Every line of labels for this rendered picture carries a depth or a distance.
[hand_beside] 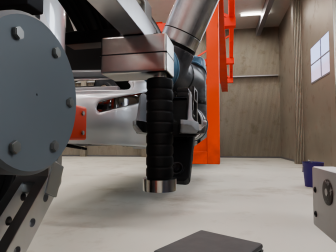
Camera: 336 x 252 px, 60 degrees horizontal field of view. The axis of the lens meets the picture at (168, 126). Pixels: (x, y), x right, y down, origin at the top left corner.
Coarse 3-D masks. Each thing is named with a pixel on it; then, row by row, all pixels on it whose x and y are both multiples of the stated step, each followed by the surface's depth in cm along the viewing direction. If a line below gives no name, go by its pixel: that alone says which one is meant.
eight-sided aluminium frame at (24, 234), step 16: (16, 176) 49; (32, 176) 49; (48, 176) 48; (16, 192) 47; (32, 192) 46; (48, 192) 48; (0, 208) 45; (16, 208) 47; (32, 208) 44; (0, 224) 44; (16, 224) 42; (32, 224) 45; (0, 240) 40; (16, 240) 41
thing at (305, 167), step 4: (308, 160) 545; (304, 164) 524; (308, 164) 516; (312, 164) 512; (316, 164) 510; (320, 164) 511; (304, 168) 524; (308, 168) 517; (304, 172) 525; (308, 172) 517; (304, 176) 527; (308, 176) 517; (304, 180) 528; (308, 180) 518; (308, 184) 518
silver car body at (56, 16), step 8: (48, 0) 109; (56, 0) 114; (48, 8) 109; (56, 8) 114; (48, 16) 109; (56, 16) 114; (64, 16) 122; (56, 24) 114; (64, 24) 123; (56, 32) 114; (64, 32) 123; (64, 40) 123; (64, 48) 123
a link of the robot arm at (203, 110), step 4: (200, 104) 65; (204, 104) 66; (200, 108) 65; (204, 108) 66; (200, 112) 62; (204, 112) 66; (204, 116) 66; (204, 128) 64; (200, 136) 66; (196, 140) 68
